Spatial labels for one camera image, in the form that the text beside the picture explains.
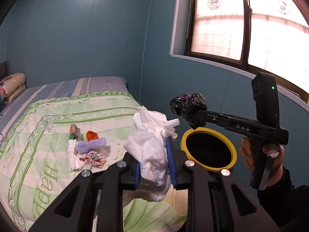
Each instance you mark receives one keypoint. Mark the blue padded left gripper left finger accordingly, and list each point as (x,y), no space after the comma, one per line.
(137,176)

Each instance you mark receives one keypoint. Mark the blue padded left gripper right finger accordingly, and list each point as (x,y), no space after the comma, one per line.
(171,162)

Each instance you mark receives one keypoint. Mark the white plastic bag trash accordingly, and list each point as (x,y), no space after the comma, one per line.
(147,144)

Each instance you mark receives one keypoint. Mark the small black bag trash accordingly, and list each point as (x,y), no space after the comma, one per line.
(187,106)

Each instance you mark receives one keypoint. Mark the black sleeved forearm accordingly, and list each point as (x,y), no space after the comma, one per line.
(286,204)

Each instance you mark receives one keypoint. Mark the yellow rimmed trash bin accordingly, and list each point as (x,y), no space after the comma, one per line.
(209,148)

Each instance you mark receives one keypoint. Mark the person's right hand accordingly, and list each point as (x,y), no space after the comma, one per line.
(271,150)

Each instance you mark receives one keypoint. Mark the pink crumpled bag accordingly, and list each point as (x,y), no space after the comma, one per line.
(96,158)

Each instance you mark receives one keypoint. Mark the small orange plastic bag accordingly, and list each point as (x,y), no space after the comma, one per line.
(91,135)

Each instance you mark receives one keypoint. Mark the purple net bundle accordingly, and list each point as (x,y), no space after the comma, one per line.
(83,147)

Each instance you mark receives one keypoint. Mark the white bag tied pink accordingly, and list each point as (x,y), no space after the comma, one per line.
(74,162)

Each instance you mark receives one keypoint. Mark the green snack packet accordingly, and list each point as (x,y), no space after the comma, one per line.
(74,132)

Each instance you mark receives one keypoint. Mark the green floral bed cover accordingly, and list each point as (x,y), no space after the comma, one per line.
(47,143)

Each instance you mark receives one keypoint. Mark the brown framed window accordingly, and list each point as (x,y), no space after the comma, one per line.
(246,37)

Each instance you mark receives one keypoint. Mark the blue striped bed sheet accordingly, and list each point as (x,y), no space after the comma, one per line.
(72,86)

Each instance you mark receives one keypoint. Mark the beige folded quilt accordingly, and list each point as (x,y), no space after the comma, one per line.
(13,85)

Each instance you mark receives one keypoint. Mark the blue floral folded quilt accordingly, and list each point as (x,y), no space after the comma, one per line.
(2,97)

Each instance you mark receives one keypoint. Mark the grey padded headboard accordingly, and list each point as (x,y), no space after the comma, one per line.
(4,69)

